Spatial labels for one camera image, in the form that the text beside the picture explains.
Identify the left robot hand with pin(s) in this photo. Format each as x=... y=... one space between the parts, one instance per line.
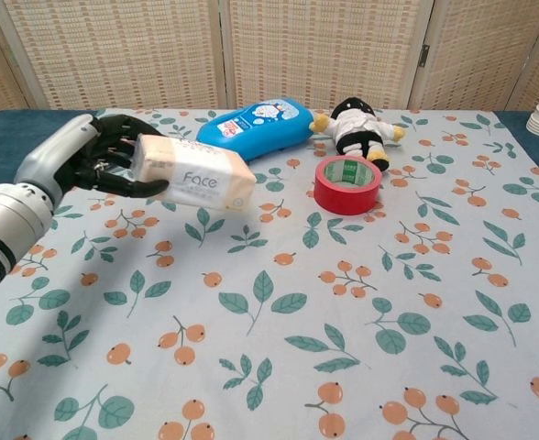
x=49 y=156

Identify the white rectangular box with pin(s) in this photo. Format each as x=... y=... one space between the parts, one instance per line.
x=196 y=174

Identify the bamboo folding screen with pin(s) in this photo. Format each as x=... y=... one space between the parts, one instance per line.
x=127 y=55

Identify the blue pump bottle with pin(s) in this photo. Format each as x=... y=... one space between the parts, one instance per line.
x=260 y=133

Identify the floral tablecloth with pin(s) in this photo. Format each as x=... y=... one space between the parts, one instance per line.
x=297 y=298

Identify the red tape roll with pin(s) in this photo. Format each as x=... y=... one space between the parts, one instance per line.
x=343 y=197

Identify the black and white plush doll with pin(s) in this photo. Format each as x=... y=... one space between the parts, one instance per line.
x=359 y=128

